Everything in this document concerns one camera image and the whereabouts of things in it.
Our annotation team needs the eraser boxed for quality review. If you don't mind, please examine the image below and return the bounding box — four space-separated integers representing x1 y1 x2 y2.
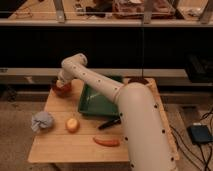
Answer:
56 80 64 88

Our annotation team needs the red bowl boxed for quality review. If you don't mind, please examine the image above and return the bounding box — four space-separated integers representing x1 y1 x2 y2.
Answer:
51 82 71 97

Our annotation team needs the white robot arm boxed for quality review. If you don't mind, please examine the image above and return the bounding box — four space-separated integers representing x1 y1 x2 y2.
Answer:
58 53 178 171

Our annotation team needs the green plastic tray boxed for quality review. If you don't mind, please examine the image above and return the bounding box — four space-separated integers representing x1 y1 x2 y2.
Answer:
78 76 123 117

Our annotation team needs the yellow apple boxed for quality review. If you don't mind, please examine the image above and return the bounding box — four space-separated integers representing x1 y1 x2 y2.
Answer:
65 118 80 133

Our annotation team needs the crumpled grey cloth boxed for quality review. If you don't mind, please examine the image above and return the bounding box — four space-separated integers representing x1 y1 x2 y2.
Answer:
31 111 54 132

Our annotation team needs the dark brown round object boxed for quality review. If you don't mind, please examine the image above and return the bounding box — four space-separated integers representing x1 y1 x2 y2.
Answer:
128 77 149 85

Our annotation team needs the black marker pen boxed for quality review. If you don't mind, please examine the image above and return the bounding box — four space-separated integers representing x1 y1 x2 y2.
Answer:
98 119 121 130

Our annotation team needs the wooden shelf rack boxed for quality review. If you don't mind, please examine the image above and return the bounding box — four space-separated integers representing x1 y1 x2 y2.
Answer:
0 0 213 27

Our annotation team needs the black foot pedal box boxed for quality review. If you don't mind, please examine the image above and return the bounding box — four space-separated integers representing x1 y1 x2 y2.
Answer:
187 125 213 144

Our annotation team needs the black floor cable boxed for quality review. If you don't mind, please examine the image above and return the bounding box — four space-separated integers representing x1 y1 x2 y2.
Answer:
169 105 213 171

